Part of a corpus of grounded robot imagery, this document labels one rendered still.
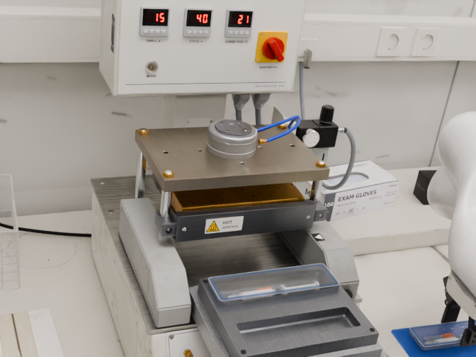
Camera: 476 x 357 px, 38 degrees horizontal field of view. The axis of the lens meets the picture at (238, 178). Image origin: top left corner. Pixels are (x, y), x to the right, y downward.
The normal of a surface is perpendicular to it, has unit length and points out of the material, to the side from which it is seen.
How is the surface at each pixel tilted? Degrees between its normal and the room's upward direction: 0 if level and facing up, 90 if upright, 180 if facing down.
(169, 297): 41
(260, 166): 0
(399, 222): 0
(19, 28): 90
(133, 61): 90
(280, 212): 90
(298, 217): 90
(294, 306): 0
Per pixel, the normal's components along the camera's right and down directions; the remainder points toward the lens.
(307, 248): -0.93, 0.07
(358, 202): 0.50, 0.45
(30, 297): 0.11, -0.88
